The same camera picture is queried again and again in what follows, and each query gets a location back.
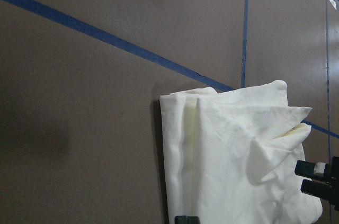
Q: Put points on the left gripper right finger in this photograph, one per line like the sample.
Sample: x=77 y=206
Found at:
x=193 y=220

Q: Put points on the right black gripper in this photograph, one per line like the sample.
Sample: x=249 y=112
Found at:
x=321 y=172

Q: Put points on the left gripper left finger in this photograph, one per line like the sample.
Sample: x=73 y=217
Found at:
x=181 y=220

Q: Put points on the cream long-sleeve cat shirt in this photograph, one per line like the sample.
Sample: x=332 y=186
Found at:
x=230 y=157

